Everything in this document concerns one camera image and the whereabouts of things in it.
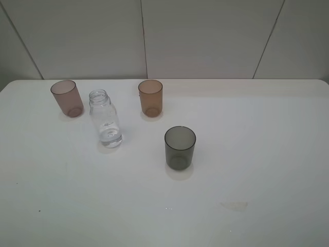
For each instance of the pink translucent plastic cup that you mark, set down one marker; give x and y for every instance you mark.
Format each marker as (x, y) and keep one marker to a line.
(68, 98)

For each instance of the orange translucent plastic cup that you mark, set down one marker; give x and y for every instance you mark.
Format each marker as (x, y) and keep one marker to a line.
(150, 93)

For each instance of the grey translucent plastic cup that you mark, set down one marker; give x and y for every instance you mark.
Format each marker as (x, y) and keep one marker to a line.
(179, 147)

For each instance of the clear plastic water bottle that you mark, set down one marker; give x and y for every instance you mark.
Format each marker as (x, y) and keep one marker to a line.
(105, 119)

